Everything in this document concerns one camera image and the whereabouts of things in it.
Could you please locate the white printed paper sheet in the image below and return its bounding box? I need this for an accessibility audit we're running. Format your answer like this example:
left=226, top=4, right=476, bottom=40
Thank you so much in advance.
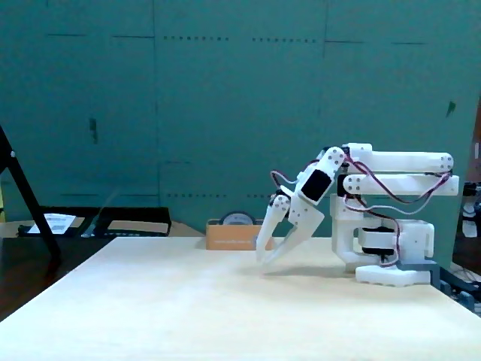
left=29, top=213, right=77, bottom=235

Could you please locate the black flat case with paper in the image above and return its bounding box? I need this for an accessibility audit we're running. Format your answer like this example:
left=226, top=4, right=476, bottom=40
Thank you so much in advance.
left=17, top=205, right=103, bottom=239

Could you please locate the red black servo cable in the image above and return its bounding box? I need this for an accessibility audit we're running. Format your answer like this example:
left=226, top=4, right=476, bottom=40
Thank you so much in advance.
left=343, top=198, right=402, bottom=269
left=344, top=156, right=455, bottom=206
left=269, top=170, right=302, bottom=195

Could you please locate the black tape roll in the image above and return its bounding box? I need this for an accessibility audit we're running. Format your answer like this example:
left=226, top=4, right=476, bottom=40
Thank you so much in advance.
left=219, top=210, right=257, bottom=227

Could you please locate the grey table clamp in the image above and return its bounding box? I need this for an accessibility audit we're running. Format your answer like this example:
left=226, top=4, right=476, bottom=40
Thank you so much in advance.
left=396, top=260, right=481, bottom=315

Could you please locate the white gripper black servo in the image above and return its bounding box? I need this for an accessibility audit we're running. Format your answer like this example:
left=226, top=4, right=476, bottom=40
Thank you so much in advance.
left=256, top=159, right=340, bottom=265

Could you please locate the black slanted stand leg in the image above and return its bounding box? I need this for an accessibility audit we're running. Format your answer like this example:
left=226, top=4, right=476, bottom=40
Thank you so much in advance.
left=0, top=125, right=63, bottom=281

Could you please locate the white plastic device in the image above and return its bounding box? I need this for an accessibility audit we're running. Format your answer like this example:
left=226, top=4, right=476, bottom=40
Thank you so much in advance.
left=461, top=181, right=481, bottom=239

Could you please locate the dark brown desk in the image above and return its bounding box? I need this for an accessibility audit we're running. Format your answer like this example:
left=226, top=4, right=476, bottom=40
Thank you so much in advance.
left=0, top=235, right=114, bottom=325

